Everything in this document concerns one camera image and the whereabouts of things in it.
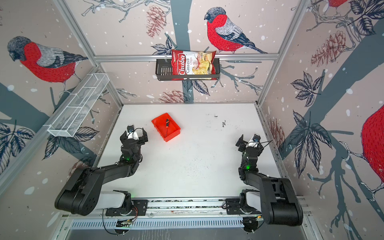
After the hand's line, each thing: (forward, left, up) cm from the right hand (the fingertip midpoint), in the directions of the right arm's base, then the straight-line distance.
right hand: (249, 139), depth 86 cm
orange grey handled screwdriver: (+18, +54, -8) cm, 57 cm away
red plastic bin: (+8, +52, -8) cm, 53 cm away
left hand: (0, +68, +7) cm, 68 cm away
